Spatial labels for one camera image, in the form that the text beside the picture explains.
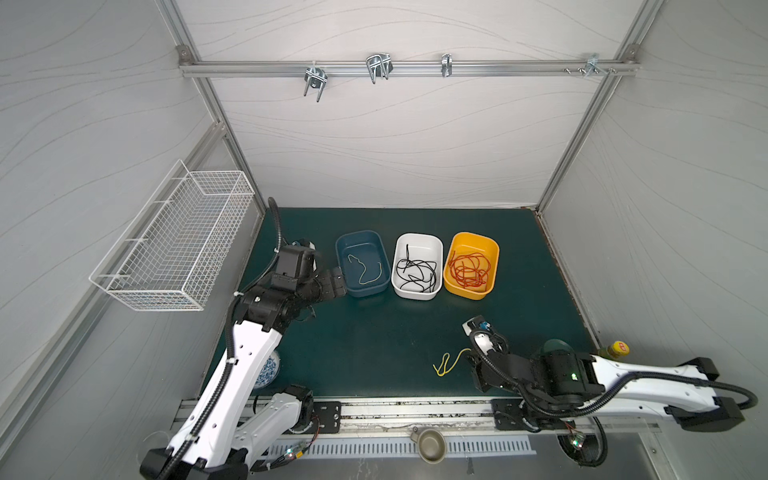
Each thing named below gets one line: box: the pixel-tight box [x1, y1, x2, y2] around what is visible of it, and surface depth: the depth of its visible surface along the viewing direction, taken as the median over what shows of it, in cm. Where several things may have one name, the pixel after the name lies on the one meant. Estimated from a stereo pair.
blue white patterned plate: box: [255, 350, 280, 389], surface depth 81 cm
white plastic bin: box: [391, 232, 444, 301], surface depth 103 cm
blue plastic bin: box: [336, 230, 391, 297], surface depth 106 cm
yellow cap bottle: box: [597, 340, 631, 358], surface depth 69 cm
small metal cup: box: [410, 426, 447, 464], surface depth 70 cm
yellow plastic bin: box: [443, 232, 500, 300], surface depth 104 cm
